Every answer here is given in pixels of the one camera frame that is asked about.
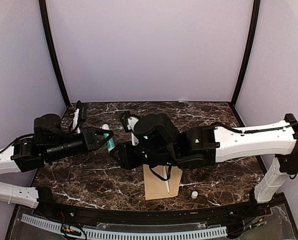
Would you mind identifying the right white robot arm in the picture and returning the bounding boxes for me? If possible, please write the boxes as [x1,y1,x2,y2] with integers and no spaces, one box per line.
[110,112,298,217]

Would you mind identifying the small white-capped glue bottle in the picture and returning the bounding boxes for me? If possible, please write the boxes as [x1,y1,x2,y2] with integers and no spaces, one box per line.
[102,124,115,152]

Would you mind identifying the black front frame rail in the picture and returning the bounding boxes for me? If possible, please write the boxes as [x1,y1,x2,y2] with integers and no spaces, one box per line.
[33,201,271,226]

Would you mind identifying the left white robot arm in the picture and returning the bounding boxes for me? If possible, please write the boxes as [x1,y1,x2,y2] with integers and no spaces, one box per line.
[0,113,114,218]

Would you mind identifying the white slotted cable duct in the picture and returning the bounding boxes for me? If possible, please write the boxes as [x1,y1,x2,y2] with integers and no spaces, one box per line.
[20,214,228,240]

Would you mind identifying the white glue bottle cap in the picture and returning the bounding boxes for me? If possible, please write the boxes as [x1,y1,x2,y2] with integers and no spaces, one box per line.
[191,191,198,199]

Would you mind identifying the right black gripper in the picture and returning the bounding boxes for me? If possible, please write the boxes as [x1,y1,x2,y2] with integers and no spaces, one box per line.
[108,140,178,170]

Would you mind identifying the brown kraft envelope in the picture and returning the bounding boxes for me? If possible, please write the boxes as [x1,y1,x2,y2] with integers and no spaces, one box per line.
[143,165,183,201]

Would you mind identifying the black corner post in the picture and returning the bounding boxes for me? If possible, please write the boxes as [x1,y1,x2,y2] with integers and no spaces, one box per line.
[38,0,71,107]
[230,0,261,108]

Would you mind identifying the right black corner post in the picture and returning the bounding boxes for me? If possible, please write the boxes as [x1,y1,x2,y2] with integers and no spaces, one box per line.
[230,0,261,108]

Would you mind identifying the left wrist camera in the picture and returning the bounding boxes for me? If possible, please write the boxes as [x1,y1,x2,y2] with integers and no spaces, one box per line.
[69,100,87,134]

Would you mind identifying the white letter paper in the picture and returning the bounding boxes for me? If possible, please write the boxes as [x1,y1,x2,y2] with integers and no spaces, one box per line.
[163,166,170,193]

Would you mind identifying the left black corner post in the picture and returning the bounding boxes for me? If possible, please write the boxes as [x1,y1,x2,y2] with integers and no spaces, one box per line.
[38,0,71,107]

